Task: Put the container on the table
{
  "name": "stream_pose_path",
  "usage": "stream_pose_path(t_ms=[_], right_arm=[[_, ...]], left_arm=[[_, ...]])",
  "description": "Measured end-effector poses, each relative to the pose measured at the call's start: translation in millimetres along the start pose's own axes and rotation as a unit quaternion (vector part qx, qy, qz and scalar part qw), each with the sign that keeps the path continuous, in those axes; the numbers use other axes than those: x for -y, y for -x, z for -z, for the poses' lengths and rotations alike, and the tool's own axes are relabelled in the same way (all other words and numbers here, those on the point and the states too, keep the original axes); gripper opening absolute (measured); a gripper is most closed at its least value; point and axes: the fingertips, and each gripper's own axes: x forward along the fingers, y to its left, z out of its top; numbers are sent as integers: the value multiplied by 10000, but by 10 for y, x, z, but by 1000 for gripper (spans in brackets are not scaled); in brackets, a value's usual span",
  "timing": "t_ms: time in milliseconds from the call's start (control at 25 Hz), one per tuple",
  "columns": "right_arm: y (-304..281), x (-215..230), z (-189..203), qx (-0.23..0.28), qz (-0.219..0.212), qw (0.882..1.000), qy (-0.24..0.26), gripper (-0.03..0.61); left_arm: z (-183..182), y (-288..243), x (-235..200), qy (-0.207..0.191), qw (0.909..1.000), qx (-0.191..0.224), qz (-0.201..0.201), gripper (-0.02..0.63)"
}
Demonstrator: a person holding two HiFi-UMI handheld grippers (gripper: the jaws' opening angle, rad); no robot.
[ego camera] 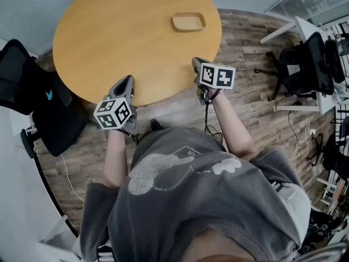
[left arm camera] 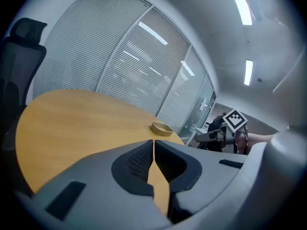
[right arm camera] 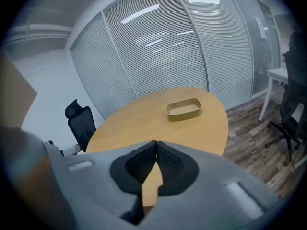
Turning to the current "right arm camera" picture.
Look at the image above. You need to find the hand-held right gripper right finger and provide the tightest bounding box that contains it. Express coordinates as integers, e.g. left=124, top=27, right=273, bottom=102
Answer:
left=143, top=140, right=283, bottom=230

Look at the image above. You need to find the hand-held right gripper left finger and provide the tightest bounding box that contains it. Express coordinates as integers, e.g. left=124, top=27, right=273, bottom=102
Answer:
left=45, top=140, right=158, bottom=230

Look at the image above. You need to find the yellow rectangular tray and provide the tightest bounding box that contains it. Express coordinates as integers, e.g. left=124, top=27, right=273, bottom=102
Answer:
left=165, top=98, right=202, bottom=122

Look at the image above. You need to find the black office chair with headrest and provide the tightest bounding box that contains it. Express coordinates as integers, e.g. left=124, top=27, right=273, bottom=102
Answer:
left=64, top=99, right=97, bottom=153

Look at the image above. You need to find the round wooden table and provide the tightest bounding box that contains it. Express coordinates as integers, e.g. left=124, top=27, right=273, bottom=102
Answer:
left=85, top=87, right=229, bottom=208

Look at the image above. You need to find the black mesh office chair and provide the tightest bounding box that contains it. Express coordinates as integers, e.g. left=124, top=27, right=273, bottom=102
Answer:
left=265, top=30, right=307, bottom=168

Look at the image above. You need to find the white office desk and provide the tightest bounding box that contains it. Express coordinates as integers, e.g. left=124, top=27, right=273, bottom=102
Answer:
left=258, top=68, right=290, bottom=123

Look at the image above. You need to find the glass partition with blinds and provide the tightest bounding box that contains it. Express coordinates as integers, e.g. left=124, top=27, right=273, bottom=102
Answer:
left=69, top=0, right=282, bottom=119

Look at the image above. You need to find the white paper notice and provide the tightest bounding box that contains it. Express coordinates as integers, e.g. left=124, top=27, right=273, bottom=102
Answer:
left=255, top=16, right=267, bottom=41

